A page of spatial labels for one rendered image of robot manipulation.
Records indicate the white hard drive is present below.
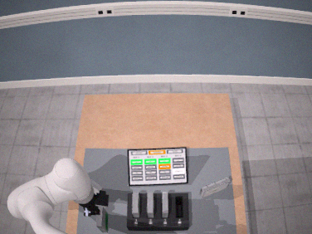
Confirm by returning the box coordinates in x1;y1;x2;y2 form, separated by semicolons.
162;193;168;217
90;178;104;194
96;207;109;233
132;193;140;217
147;193;154;217
199;177;231;198

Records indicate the black-framed status screen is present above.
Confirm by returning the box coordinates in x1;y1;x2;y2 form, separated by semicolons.
127;147;188;186

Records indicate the black drive dock housing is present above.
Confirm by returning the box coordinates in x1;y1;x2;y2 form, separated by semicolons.
127;193;189;231

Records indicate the grey flat mat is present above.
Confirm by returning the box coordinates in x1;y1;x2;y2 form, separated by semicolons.
76;147;236;234

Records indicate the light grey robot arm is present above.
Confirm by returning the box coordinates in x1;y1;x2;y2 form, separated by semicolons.
7;158;109;234

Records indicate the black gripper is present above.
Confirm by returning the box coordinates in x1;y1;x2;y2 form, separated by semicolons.
78;194;100;217

